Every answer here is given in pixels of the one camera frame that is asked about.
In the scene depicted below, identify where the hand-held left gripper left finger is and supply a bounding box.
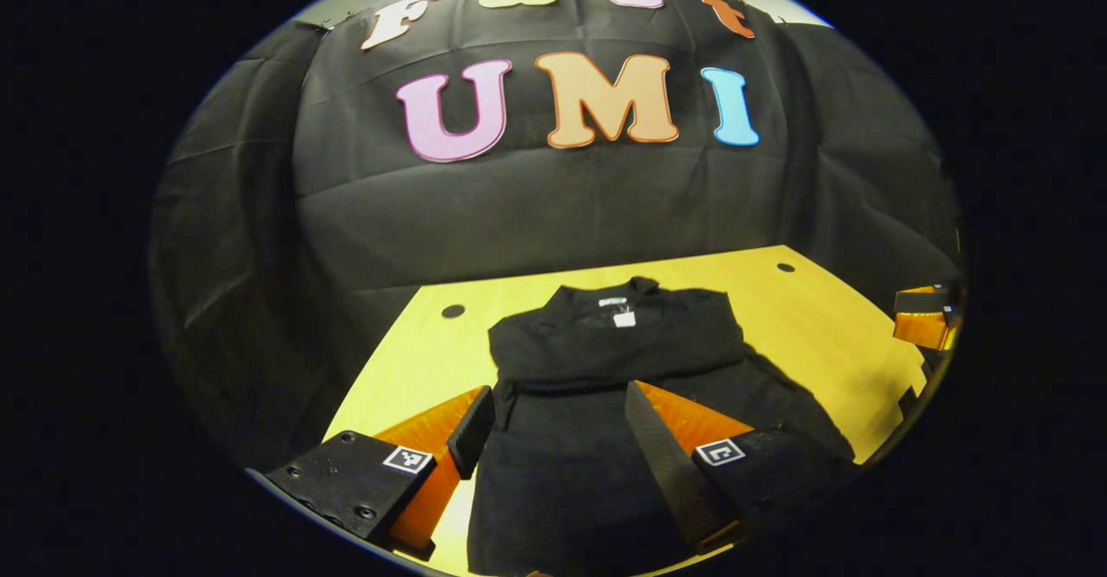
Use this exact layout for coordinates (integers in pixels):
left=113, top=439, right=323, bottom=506
left=264, top=384, right=497, bottom=561

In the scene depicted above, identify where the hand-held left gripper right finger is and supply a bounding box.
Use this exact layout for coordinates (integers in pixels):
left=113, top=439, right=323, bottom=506
left=623, top=378, right=859, bottom=556

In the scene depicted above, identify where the black button shirt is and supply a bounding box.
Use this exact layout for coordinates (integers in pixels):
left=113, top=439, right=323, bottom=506
left=467, top=276, right=857, bottom=577

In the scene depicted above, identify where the black backdrop cloth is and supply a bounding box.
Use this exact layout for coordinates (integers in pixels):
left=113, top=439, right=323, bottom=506
left=147, top=0, right=967, bottom=474

